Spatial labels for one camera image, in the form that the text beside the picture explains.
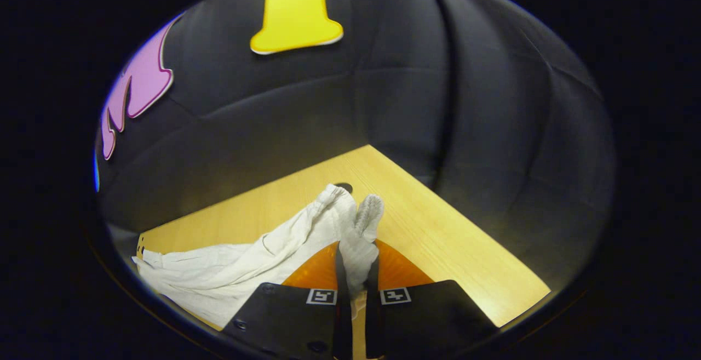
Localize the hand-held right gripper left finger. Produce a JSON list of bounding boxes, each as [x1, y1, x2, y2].
[[222, 241, 353, 358]]

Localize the black backdrop cloth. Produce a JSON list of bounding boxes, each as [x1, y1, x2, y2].
[[94, 0, 618, 301]]

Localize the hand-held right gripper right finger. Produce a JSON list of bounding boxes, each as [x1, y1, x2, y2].
[[365, 239, 499, 358]]

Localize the white jeans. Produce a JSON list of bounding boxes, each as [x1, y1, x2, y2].
[[131, 184, 386, 331]]

